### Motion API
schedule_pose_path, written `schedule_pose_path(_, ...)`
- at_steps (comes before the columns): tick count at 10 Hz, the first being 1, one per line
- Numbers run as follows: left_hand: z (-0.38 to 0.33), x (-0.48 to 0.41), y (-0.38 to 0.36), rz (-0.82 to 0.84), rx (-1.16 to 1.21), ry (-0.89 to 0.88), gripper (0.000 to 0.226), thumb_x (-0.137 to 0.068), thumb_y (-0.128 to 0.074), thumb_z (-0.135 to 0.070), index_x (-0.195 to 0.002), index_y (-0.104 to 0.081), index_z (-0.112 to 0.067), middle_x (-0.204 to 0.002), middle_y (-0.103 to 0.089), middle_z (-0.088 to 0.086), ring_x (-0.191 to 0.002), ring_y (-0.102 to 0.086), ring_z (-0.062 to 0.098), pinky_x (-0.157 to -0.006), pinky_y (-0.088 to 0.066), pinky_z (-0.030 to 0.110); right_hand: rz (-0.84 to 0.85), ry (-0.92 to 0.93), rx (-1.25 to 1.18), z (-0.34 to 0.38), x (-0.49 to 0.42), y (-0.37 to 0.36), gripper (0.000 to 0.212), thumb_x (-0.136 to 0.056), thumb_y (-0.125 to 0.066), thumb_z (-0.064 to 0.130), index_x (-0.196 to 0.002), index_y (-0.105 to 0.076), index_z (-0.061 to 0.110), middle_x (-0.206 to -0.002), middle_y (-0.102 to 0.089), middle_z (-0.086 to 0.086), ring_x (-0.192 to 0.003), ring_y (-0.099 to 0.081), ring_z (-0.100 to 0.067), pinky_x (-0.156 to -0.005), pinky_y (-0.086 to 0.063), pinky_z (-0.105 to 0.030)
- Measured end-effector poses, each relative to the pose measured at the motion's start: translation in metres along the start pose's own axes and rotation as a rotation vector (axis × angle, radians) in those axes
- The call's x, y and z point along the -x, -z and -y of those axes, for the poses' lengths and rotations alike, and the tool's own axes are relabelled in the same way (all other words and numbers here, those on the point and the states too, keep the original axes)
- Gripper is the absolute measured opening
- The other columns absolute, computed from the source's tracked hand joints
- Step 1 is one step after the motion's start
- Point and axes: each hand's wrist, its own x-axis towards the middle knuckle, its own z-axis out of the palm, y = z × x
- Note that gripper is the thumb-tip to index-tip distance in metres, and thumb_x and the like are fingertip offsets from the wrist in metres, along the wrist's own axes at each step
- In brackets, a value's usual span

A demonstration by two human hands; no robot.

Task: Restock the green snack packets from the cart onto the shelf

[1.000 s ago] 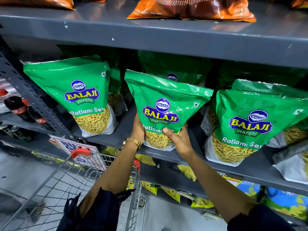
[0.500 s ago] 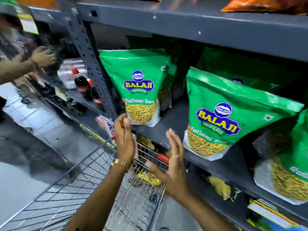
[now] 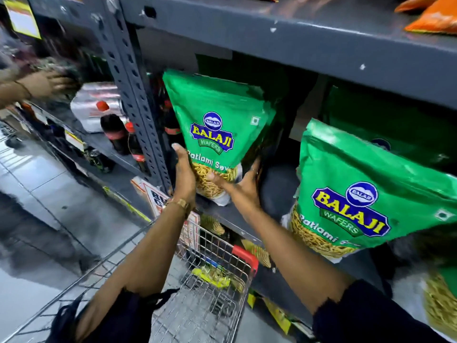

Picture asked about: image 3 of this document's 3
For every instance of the person's left hand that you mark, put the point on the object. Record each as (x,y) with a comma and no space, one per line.
(185,182)

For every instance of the person's right hand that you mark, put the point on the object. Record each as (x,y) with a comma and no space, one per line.
(246,192)

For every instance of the person's right thumb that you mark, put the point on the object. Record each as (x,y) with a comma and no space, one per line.
(216,179)

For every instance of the person's left fingers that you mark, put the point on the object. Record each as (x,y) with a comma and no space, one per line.
(177,150)

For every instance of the green snack packet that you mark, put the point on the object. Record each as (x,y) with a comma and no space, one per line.
(221,121)
(392,121)
(442,303)
(364,196)

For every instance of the person's right forearm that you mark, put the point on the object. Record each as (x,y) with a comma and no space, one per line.
(285,253)

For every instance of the person's left forearm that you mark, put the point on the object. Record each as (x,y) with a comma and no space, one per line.
(142,253)

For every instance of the dark cola bottle, red cap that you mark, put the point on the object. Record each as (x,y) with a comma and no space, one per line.
(114,133)
(136,149)
(171,124)

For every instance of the yellow patterned snack packet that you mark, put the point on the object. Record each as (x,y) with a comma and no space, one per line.
(212,225)
(257,252)

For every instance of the red and white sign card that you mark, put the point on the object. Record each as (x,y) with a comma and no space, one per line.
(157,200)

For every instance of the black drink can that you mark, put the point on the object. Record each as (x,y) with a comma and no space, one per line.
(100,160)

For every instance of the plastic-wrapped bottle pack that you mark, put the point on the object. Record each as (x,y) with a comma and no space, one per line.
(89,103)

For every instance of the yellow shelf price tag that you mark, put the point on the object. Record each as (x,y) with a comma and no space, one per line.
(74,140)
(278,316)

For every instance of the grey metal shelf rack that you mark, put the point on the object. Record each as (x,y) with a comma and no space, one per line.
(285,35)

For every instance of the person's dark left sleeve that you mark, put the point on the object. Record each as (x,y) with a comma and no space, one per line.
(117,317)

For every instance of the person's dark sleeve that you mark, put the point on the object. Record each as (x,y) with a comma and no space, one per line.
(117,317)
(371,317)

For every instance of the yellow hanging sign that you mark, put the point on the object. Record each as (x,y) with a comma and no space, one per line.
(22,17)

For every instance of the person's dark right sleeve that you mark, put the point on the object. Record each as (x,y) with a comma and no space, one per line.
(371,317)

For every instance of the orange snack packet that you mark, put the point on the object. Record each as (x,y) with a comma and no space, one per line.
(437,19)
(416,2)

